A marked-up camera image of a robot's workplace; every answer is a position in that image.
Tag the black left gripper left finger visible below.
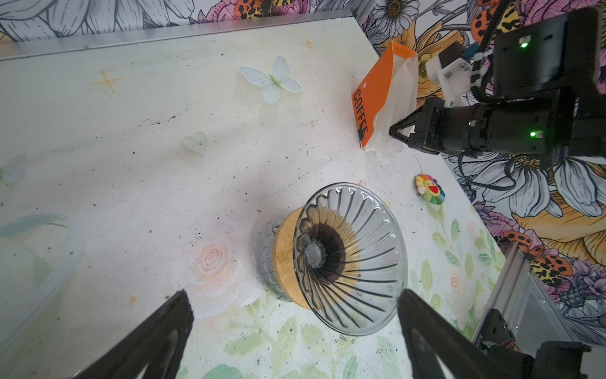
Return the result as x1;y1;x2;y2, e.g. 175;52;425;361
74;290;194;378

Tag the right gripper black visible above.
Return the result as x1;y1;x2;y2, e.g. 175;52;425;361
389;98;574;156

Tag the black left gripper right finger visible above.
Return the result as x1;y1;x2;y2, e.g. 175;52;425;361
398;289;514;378

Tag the orange coffee filter pack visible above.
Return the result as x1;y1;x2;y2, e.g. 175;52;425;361
351;43;418;160

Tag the grey ribbed glass dripper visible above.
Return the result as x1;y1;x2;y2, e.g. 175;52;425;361
293;183;408;336

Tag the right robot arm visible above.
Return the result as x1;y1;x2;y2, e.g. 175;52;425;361
389;6;605;165

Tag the colourful small toy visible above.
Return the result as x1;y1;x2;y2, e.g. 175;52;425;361
415;175;446;205

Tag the grey ribbed glass pitcher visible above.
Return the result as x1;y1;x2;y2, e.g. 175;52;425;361
253;216;291;303

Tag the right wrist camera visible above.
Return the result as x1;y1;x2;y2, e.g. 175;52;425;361
425;42;472;108

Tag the aluminium front rail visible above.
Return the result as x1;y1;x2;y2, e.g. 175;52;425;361
473;243;605;378

